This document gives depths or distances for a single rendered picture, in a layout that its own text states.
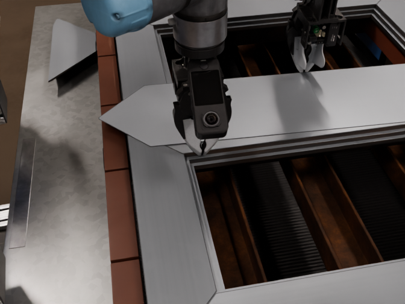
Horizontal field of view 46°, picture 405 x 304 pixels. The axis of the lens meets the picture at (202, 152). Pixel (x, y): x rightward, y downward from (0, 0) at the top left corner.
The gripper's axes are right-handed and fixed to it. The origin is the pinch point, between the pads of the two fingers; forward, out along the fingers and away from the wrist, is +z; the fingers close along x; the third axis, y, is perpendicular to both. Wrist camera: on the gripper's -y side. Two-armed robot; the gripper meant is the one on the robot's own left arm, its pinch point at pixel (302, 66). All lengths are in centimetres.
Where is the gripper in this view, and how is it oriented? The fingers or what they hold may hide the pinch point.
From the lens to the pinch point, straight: 101.8
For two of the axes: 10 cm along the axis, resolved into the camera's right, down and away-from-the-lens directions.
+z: 0.0, 7.3, 6.9
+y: 1.9, 6.7, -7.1
